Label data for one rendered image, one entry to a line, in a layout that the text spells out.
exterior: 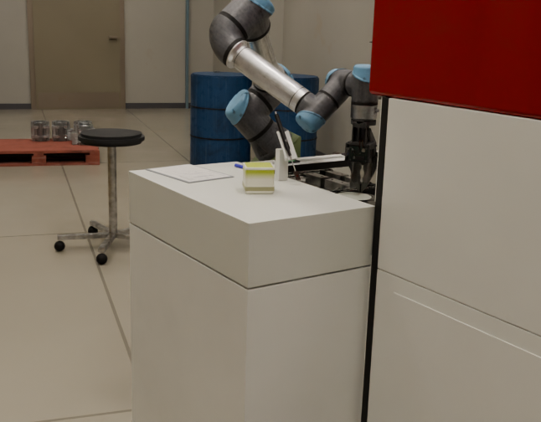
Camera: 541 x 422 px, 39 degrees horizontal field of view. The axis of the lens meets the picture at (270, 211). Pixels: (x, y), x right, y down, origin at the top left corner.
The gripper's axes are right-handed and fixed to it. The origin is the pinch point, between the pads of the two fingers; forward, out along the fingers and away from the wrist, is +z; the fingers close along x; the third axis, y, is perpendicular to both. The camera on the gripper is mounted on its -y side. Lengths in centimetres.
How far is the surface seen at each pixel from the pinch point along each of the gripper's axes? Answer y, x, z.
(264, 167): 44.1, -13.3, -12.1
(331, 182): -6.0, -11.0, 1.1
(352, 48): -476, -136, -21
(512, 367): 68, 50, 18
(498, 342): 66, 47, 14
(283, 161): 26.6, -14.8, -10.6
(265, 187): 44.4, -12.8, -7.2
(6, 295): -76, -197, 91
